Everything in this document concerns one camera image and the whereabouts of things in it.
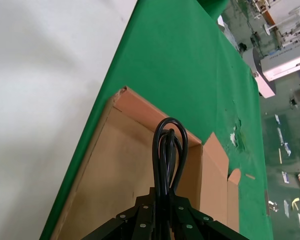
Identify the empty open cardboard box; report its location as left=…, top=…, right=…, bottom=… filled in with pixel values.
left=49, top=85, right=242, bottom=240

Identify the white flat machine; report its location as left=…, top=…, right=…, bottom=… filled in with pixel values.
left=242, top=46, right=300, bottom=100

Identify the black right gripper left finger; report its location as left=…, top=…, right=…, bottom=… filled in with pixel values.
left=83, top=187, right=156, bottom=240

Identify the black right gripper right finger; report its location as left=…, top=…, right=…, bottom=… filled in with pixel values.
left=172, top=192, right=246, bottom=240

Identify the green table cloth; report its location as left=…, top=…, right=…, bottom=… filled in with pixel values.
left=38, top=0, right=271, bottom=240

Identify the black power cable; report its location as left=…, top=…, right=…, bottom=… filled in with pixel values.
left=151, top=117, right=190, bottom=240

